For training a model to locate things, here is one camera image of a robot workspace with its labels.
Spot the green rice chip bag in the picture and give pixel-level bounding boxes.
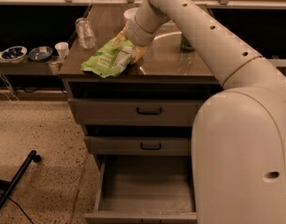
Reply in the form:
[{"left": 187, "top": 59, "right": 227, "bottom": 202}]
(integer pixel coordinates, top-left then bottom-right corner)
[{"left": 80, "top": 39, "right": 135, "bottom": 78}]

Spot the low side shelf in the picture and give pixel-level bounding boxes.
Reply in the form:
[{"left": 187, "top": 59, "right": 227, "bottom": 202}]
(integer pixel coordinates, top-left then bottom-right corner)
[{"left": 0, "top": 56, "right": 63, "bottom": 76}]

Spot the blue patterned bowl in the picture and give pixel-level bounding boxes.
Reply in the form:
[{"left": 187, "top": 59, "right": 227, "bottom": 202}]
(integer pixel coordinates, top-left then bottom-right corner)
[{"left": 1, "top": 46, "right": 27, "bottom": 63}]

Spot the black floor cable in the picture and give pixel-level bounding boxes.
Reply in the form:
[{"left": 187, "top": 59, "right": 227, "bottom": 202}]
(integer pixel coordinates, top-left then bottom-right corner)
[{"left": 0, "top": 189, "right": 35, "bottom": 224}]

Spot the white paper cup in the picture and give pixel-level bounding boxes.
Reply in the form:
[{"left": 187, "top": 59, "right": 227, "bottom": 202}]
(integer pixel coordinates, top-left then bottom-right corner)
[{"left": 54, "top": 42, "right": 69, "bottom": 61}]

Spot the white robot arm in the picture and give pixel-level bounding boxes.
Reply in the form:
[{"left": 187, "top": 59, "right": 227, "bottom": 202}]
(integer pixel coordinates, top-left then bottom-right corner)
[{"left": 124, "top": 0, "right": 286, "bottom": 224}]

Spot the dark blue bowl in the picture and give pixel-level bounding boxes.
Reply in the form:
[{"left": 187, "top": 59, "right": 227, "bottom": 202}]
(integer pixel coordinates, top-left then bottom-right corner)
[{"left": 28, "top": 46, "right": 53, "bottom": 62}]

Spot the white ceramic bowl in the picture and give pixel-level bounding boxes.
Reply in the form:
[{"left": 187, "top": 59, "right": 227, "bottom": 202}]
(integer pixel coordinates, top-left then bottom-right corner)
[{"left": 123, "top": 7, "right": 137, "bottom": 21}]

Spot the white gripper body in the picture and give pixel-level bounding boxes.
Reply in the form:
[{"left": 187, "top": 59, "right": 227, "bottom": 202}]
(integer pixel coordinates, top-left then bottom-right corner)
[{"left": 125, "top": 16, "right": 156, "bottom": 47}]

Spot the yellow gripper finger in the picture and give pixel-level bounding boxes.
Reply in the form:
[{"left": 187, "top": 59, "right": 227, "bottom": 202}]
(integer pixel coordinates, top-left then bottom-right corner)
[
  {"left": 114, "top": 30, "right": 127, "bottom": 46},
  {"left": 130, "top": 45, "right": 149, "bottom": 64}
]

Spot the middle grey drawer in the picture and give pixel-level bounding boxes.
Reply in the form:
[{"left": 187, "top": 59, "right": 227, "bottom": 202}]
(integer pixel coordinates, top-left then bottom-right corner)
[{"left": 84, "top": 136, "right": 191, "bottom": 156}]

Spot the top grey drawer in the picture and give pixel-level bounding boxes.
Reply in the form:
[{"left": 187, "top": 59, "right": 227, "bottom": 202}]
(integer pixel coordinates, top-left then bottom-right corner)
[{"left": 68, "top": 98, "right": 203, "bottom": 127}]

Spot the grey drawer cabinet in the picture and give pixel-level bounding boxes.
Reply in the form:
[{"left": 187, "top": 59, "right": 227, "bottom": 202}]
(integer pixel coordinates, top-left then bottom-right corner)
[{"left": 58, "top": 4, "right": 223, "bottom": 161}]

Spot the clear plastic bottle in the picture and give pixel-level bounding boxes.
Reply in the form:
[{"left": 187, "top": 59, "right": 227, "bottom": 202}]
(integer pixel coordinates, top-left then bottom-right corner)
[{"left": 75, "top": 18, "right": 96, "bottom": 49}]

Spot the black stand leg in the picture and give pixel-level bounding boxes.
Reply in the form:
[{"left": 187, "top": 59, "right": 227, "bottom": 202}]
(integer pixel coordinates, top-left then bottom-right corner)
[{"left": 0, "top": 150, "right": 41, "bottom": 210}]

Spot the green soda can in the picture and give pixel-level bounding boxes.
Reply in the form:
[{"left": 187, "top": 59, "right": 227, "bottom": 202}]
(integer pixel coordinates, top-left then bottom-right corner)
[{"left": 180, "top": 35, "right": 195, "bottom": 51}]

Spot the bottom open grey drawer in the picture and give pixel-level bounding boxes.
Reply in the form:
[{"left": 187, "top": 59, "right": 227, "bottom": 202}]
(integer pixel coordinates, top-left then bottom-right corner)
[{"left": 84, "top": 156, "right": 197, "bottom": 224}]

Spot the white cable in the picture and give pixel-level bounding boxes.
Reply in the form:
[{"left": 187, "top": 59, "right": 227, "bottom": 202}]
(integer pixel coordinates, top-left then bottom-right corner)
[{"left": 0, "top": 59, "right": 20, "bottom": 103}]

